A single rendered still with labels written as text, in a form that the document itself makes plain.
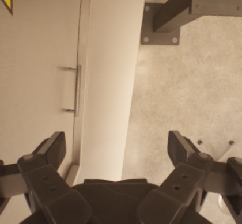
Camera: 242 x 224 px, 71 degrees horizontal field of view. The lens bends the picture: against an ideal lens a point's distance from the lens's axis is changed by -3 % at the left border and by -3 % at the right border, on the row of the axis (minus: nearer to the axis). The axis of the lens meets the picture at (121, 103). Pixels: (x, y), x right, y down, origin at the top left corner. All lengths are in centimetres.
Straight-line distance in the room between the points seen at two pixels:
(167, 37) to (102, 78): 92
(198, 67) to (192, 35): 25
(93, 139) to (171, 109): 98
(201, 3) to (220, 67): 113
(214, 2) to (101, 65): 37
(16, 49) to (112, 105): 43
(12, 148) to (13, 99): 7
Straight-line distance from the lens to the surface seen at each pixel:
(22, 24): 28
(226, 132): 182
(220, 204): 156
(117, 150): 70
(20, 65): 28
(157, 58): 144
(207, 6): 56
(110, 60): 61
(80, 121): 63
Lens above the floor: 141
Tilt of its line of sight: 75 degrees down
